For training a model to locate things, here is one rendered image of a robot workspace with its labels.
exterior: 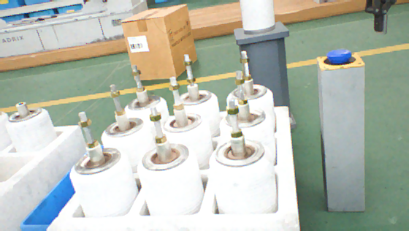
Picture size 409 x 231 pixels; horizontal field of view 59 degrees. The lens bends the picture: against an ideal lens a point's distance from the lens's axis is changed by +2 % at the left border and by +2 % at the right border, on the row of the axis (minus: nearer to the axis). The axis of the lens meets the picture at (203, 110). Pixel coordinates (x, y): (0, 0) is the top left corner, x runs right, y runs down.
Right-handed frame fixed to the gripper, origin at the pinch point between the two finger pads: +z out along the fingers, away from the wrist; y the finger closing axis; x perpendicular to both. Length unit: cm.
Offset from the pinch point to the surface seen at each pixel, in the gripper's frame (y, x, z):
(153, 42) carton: -33, 113, 15
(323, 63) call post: -20.4, -4.2, 1.5
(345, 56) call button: -17.9, -6.9, 0.3
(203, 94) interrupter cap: -39.1, 12.8, 7.8
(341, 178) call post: -19.9, -7.8, 24.6
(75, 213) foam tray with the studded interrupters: -69, -3, 16
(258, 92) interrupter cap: -29.3, 5.3, 7.7
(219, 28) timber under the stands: 21, 172, 28
